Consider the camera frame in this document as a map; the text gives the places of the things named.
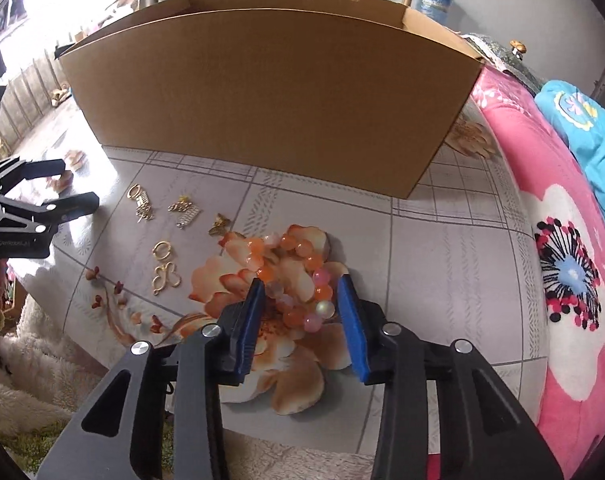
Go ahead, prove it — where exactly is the gold comb hair clip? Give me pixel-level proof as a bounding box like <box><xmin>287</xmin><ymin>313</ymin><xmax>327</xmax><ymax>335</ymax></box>
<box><xmin>168</xmin><ymin>195</ymin><xmax>202</xmax><ymax>230</ymax></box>

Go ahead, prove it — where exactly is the pink floral quilt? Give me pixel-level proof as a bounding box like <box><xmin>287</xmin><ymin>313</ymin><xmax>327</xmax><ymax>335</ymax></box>
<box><xmin>471</xmin><ymin>67</ymin><xmax>605</xmax><ymax>478</ymax></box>

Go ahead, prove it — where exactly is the gold hoop butterfly earring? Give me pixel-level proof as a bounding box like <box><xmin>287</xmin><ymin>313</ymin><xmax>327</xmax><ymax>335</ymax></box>
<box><xmin>152</xmin><ymin>240</ymin><xmax>182</xmax><ymax>296</ymax></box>

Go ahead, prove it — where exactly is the floral checked bed sheet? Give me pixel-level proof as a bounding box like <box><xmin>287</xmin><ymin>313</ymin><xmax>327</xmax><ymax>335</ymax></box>
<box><xmin>13</xmin><ymin>101</ymin><xmax>547</xmax><ymax>418</ymax></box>

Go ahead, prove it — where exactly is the small doll figurine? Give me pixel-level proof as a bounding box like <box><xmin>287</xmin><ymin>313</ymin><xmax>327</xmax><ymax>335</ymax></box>
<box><xmin>509</xmin><ymin>40</ymin><xmax>527</xmax><ymax>60</ymax></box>

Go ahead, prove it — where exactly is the blue water bottle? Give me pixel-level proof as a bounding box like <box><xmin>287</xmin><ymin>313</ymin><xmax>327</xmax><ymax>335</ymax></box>
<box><xmin>416</xmin><ymin>0</ymin><xmax>454</xmax><ymax>25</ymax></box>

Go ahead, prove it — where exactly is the orange pink bead bracelet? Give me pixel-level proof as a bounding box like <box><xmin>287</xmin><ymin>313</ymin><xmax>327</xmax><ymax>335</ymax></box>
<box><xmin>246</xmin><ymin>231</ymin><xmax>338</xmax><ymax>335</ymax></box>

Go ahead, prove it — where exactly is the gold butterfly brooch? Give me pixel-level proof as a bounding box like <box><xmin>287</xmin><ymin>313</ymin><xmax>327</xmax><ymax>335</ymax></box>
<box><xmin>208</xmin><ymin>214</ymin><xmax>232</xmax><ymax>240</ymax></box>

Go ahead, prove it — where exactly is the gold ring dangle earring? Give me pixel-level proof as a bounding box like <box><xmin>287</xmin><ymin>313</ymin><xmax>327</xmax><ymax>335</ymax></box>
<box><xmin>127</xmin><ymin>183</ymin><xmax>154</xmax><ymax>222</ymax></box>

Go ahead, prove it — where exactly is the brown cardboard box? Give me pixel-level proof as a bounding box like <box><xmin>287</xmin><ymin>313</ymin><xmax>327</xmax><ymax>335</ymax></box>
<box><xmin>60</xmin><ymin>0</ymin><xmax>482</xmax><ymax>198</ymax></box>

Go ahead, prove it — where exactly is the blue cloth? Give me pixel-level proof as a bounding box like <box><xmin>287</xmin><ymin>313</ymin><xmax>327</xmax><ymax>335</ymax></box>
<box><xmin>534</xmin><ymin>80</ymin><xmax>605</xmax><ymax>219</ymax></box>

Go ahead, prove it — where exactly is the grey lace cloth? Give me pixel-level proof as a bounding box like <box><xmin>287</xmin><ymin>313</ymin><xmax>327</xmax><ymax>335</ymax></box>
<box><xmin>459</xmin><ymin>32</ymin><xmax>545</xmax><ymax>96</ymax></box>

